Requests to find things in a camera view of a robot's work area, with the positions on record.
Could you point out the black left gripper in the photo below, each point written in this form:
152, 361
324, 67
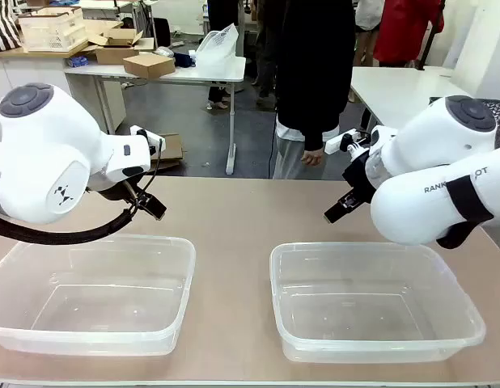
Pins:
128, 193

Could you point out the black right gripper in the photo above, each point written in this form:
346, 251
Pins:
360, 178

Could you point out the clear plastic bin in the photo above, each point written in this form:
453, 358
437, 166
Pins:
375, 299
92, 291

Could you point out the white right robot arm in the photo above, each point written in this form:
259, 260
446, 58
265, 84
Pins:
428, 157

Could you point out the person's left forearm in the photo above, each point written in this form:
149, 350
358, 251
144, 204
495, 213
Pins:
320, 125

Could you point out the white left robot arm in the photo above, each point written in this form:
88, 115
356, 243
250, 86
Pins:
52, 153

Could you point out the person's left hand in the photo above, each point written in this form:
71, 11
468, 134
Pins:
313, 157

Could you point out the cardboard box on floor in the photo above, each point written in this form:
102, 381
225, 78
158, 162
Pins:
171, 149

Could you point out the white side table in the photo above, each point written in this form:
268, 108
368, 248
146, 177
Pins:
395, 89

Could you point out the closed cardboard box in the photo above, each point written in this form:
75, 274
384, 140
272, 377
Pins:
149, 64

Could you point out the white table with metal legs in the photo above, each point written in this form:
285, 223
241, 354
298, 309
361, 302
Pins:
217, 72

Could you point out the person in black sweater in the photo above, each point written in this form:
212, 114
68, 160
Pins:
310, 60

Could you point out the dark blue cloth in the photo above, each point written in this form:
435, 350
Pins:
184, 60

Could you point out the blue packet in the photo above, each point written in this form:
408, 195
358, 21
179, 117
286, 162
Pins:
78, 61

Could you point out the open cardboard box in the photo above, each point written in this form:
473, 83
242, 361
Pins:
118, 46

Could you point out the background person in dark trousers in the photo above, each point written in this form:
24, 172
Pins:
219, 48

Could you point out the white plastic bag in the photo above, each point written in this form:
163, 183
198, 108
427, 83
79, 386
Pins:
217, 46

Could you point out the black office chair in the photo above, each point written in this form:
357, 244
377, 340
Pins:
157, 32

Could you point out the background person in light top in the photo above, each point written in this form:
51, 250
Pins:
365, 24

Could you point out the person in red jacket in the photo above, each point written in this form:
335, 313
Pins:
403, 32

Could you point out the white cabinet with wooden top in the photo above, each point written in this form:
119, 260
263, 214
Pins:
15, 68

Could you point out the white plastic crate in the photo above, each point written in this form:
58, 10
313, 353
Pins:
52, 30

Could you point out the black white striped bag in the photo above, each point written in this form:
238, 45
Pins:
3, 24

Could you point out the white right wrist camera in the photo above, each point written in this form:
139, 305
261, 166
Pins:
339, 142

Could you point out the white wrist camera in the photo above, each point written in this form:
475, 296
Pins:
339, 142
151, 139

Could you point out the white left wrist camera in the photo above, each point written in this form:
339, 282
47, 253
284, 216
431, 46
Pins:
151, 139

